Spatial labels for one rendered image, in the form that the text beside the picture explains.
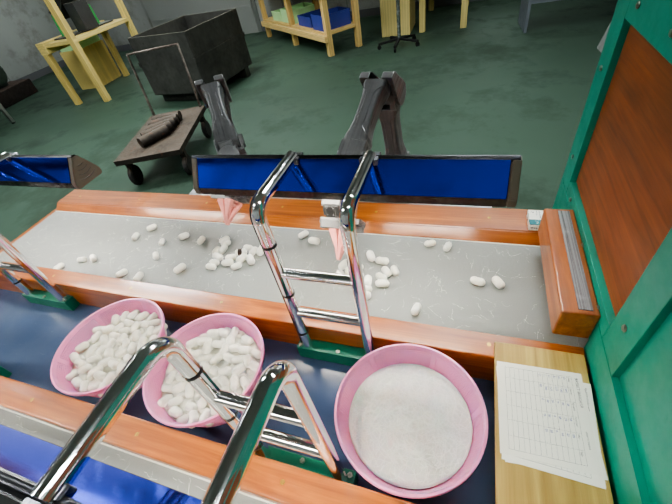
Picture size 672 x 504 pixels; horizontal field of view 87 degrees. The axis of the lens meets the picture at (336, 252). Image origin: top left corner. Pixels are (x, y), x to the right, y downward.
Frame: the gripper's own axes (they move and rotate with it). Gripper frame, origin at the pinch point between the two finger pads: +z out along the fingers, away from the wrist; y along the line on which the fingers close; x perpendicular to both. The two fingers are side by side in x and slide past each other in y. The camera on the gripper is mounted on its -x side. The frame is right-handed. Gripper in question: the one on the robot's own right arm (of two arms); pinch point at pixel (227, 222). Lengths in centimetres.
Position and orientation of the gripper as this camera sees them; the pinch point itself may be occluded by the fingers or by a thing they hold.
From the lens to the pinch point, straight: 111.6
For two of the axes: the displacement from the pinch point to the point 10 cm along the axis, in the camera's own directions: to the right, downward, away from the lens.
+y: 9.4, 0.9, -3.2
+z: -1.1, 9.9, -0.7
